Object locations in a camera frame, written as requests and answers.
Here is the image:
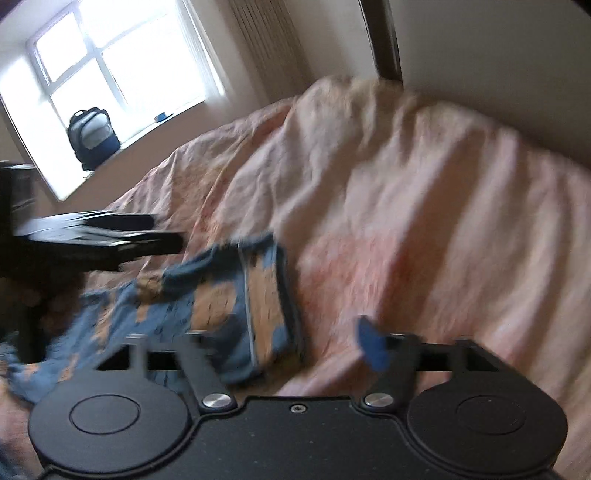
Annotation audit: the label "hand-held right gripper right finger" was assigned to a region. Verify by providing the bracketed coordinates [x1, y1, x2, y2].
[355, 316, 502, 410]

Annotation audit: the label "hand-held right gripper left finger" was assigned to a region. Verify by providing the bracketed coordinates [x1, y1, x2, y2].
[93, 331, 235, 412]

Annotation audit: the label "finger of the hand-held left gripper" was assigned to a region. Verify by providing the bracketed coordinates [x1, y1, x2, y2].
[117, 232, 186, 269]
[69, 210, 156, 232]

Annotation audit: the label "blue printed pants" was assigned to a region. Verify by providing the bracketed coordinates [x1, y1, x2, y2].
[0, 233, 308, 403]

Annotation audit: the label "dark blue grey backpack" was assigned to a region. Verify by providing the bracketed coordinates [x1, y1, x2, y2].
[67, 108, 122, 171]

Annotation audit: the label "pink floral blanket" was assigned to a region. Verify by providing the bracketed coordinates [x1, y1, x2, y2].
[0, 76, 591, 480]

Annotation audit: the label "white framed window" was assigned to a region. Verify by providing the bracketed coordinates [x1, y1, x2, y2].
[0, 0, 225, 202]

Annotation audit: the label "white sheer curtain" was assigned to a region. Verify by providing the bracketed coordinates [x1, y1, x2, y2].
[178, 0, 232, 100]

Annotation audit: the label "beige pleated curtain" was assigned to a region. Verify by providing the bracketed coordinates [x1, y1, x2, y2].
[226, 0, 320, 108]

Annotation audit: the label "dark wooden frame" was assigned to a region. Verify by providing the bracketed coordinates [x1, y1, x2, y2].
[359, 0, 403, 85]

